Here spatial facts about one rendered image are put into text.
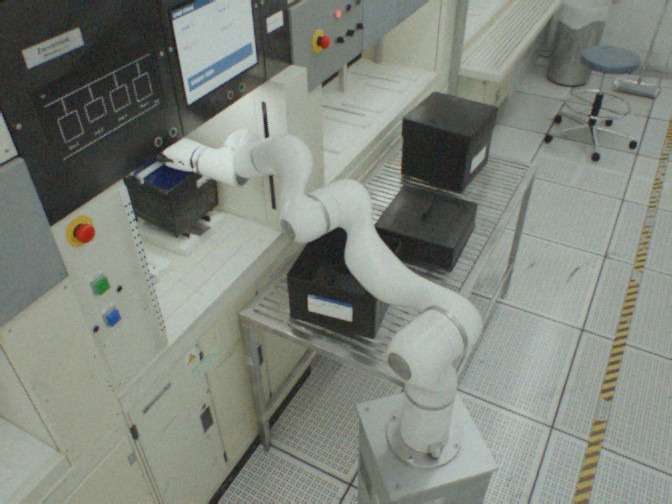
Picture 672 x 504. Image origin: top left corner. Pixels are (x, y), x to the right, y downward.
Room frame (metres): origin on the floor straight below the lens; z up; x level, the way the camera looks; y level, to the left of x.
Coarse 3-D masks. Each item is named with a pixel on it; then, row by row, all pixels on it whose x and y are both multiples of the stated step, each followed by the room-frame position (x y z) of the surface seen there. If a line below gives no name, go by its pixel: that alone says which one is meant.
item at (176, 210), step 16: (128, 176) 1.54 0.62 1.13; (144, 176) 1.51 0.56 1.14; (192, 176) 1.55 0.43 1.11; (128, 192) 1.55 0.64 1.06; (144, 192) 1.52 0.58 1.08; (160, 192) 1.46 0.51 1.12; (176, 192) 1.49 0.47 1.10; (192, 192) 1.55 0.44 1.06; (208, 192) 1.61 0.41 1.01; (144, 208) 1.53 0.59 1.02; (160, 208) 1.49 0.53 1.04; (176, 208) 1.48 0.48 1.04; (192, 208) 1.54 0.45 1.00; (208, 208) 1.61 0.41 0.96; (160, 224) 1.50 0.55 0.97; (176, 224) 1.47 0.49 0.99; (192, 224) 1.54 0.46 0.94
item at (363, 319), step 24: (336, 240) 1.53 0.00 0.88; (384, 240) 1.47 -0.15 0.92; (312, 264) 1.47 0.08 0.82; (336, 264) 1.53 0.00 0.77; (288, 288) 1.29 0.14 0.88; (312, 288) 1.26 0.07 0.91; (336, 288) 1.24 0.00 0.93; (360, 288) 1.41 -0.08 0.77; (312, 312) 1.26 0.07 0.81; (336, 312) 1.24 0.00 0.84; (360, 312) 1.21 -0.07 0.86; (384, 312) 1.29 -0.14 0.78
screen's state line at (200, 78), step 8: (240, 48) 1.49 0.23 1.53; (248, 48) 1.52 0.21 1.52; (232, 56) 1.46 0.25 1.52; (240, 56) 1.49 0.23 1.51; (248, 56) 1.51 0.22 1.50; (216, 64) 1.40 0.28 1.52; (224, 64) 1.43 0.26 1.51; (232, 64) 1.45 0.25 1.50; (200, 72) 1.35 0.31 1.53; (208, 72) 1.37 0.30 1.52; (216, 72) 1.40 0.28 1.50; (192, 80) 1.32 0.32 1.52; (200, 80) 1.35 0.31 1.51; (208, 80) 1.37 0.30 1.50; (192, 88) 1.32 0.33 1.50
